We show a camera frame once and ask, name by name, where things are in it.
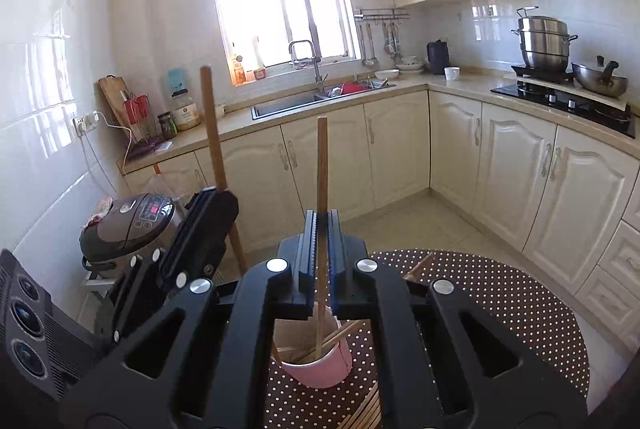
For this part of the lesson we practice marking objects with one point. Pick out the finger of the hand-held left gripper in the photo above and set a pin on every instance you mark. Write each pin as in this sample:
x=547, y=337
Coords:
x=225, y=219
x=197, y=219

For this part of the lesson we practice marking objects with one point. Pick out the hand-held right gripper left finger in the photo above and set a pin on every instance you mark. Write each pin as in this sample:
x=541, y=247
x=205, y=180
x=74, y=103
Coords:
x=311, y=254

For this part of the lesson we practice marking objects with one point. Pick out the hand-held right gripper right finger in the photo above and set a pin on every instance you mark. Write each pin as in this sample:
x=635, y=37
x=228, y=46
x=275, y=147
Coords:
x=334, y=254

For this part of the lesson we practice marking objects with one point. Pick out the light bamboo chopstick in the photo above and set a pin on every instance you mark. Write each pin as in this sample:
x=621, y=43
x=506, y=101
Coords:
x=350, y=328
x=417, y=266
x=340, y=340
x=322, y=159
x=212, y=134

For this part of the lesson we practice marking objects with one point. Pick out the pink cup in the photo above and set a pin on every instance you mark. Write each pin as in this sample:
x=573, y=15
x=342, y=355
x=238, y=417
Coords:
x=320, y=374

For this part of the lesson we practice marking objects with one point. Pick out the pile of wooden chopsticks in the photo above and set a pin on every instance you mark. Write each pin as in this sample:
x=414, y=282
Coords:
x=367, y=409

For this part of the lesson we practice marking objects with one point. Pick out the white metal stool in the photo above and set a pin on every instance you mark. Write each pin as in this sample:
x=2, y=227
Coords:
x=97, y=281

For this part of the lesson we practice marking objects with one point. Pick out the black rice cooker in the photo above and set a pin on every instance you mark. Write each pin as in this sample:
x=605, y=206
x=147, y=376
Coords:
x=125, y=229

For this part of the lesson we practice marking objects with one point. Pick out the small white pad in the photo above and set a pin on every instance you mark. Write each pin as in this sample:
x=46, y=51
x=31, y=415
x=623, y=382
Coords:
x=162, y=145

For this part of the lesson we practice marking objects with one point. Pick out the purple cloth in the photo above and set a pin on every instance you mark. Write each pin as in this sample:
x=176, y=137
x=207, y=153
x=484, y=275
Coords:
x=142, y=150

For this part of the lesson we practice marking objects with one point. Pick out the small dark jar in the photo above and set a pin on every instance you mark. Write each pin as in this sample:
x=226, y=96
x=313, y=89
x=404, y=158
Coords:
x=166, y=126

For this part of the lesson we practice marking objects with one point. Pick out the pink lace rag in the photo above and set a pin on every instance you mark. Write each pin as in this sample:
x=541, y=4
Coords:
x=97, y=211

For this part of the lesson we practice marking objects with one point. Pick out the large glass jar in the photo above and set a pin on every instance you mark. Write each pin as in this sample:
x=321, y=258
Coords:
x=186, y=114

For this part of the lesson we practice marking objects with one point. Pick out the small white bowl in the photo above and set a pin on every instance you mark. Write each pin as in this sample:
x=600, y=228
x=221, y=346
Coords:
x=221, y=109

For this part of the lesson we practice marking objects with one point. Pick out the red kitchen tool set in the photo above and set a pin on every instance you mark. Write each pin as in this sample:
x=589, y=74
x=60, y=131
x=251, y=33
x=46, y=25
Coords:
x=136, y=109

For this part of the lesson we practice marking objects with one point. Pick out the steel kitchen sink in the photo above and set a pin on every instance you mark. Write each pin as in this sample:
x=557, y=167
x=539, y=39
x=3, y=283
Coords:
x=285, y=106

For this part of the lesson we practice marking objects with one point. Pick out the light blue box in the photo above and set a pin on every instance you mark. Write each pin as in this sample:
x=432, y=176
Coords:
x=176, y=81

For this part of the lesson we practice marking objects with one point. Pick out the wooden cutting board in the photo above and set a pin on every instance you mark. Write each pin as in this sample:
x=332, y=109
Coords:
x=112, y=101

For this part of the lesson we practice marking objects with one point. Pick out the orange bottle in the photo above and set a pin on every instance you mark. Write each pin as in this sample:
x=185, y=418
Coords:
x=239, y=71

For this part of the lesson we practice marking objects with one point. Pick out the small orange jar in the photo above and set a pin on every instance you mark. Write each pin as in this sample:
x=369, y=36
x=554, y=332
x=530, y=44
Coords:
x=259, y=73

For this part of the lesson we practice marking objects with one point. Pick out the red basin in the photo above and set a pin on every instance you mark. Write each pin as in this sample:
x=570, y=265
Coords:
x=353, y=87

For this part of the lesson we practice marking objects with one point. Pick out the brown polka dot tablecloth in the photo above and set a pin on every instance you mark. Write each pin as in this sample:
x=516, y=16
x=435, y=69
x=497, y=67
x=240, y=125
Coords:
x=500, y=309

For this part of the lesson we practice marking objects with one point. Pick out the steel faucet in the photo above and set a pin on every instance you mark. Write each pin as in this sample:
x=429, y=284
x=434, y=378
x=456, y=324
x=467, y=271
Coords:
x=316, y=69

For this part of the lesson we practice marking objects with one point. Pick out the cream base cabinets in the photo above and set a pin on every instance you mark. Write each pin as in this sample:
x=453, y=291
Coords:
x=505, y=169

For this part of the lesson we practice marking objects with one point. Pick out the hanging metal ladle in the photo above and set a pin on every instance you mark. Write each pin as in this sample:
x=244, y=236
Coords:
x=369, y=54

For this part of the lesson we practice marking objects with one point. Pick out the stack of white dishes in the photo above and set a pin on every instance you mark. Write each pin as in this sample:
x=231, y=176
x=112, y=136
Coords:
x=411, y=65

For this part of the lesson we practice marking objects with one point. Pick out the small white cup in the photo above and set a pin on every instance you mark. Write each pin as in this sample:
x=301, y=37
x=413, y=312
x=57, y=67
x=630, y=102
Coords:
x=452, y=73

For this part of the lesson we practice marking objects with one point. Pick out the hanging metal skimmer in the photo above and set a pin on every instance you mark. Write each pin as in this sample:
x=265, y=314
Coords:
x=392, y=41

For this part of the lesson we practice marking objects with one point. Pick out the black kettle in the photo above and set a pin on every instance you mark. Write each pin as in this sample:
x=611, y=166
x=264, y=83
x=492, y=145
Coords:
x=438, y=59

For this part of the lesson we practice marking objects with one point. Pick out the white wooden board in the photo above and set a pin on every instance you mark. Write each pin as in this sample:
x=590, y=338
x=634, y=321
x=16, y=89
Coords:
x=550, y=86

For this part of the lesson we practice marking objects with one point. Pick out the black gas stove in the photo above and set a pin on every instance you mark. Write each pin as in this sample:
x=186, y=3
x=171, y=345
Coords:
x=565, y=106

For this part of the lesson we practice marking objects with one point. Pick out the steel steamer pot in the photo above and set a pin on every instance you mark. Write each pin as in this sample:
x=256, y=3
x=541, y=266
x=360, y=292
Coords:
x=545, y=41

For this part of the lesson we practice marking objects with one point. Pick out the steel wok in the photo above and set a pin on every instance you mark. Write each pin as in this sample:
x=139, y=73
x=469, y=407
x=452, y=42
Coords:
x=597, y=81

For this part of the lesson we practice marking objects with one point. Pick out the wall socket with charger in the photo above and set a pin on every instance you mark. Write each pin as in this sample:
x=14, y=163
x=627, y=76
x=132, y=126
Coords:
x=87, y=123

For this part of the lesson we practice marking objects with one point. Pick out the wall utensil rail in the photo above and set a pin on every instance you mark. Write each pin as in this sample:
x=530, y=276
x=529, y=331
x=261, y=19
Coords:
x=382, y=14

